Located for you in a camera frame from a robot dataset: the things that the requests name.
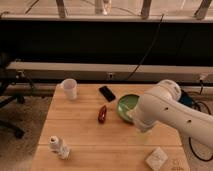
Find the pale yellow end tool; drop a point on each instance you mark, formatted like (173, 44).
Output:
(143, 137)

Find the small white plastic bottle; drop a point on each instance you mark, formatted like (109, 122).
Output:
(57, 145)

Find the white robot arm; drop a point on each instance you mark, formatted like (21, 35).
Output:
(161, 103)

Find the white square sponge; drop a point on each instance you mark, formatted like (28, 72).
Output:
(156, 159)

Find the green ceramic bowl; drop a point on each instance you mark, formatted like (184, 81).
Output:
(124, 105)

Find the red chili pepper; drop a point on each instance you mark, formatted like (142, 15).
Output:
(102, 114)

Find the black smartphone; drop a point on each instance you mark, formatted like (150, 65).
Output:
(107, 93)

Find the blue object on floor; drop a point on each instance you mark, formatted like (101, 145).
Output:
(185, 99)

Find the white paper cup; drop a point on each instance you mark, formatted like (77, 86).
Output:
(69, 86)

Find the black office chair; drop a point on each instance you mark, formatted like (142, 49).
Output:
(18, 132)

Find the grey wall rail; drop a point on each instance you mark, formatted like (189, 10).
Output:
(113, 72)

